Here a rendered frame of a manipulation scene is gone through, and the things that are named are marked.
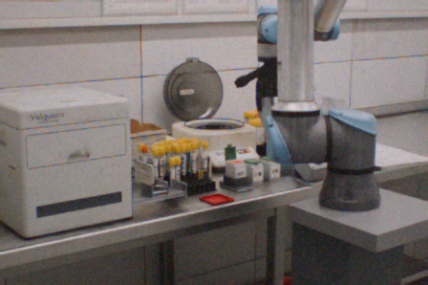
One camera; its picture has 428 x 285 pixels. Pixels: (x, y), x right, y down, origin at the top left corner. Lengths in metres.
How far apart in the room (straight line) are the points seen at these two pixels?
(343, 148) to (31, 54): 1.06
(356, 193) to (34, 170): 0.75
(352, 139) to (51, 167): 0.70
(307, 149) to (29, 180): 0.64
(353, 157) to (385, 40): 1.62
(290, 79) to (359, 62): 1.51
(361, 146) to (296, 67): 0.24
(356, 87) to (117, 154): 1.65
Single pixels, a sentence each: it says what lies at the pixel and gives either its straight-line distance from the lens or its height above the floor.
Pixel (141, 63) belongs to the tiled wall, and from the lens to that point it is 2.47.
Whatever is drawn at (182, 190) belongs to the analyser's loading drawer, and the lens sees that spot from 1.87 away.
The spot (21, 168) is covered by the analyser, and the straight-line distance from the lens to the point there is 1.63.
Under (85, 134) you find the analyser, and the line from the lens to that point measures 1.67.
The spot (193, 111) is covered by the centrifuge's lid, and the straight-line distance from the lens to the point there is 2.52.
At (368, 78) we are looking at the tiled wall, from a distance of 3.22.
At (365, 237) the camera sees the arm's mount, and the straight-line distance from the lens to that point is 1.60.
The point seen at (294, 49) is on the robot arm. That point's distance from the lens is 1.67.
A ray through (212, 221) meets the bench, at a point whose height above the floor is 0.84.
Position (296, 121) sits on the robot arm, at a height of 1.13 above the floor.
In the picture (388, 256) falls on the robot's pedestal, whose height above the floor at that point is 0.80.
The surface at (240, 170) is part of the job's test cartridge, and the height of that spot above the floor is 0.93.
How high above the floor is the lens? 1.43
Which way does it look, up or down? 12 degrees down
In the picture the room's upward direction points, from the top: straight up
